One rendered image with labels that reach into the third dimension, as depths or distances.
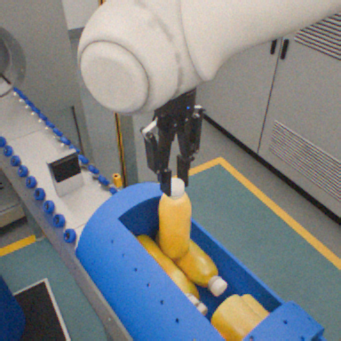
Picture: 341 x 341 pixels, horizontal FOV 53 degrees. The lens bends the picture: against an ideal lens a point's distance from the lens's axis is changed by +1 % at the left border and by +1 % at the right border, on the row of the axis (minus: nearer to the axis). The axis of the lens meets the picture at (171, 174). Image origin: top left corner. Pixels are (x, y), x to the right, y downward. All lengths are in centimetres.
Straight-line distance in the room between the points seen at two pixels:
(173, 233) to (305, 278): 154
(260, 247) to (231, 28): 200
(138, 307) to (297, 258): 170
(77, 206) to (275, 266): 137
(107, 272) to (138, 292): 9
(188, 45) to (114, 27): 7
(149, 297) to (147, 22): 49
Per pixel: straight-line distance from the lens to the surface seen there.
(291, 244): 235
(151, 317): 67
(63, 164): 117
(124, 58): 31
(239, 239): 229
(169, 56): 32
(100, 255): 76
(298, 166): 252
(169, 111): 56
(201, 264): 84
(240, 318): 66
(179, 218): 73
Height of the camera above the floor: 178
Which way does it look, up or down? 42 degrees down
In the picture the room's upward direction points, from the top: straight up
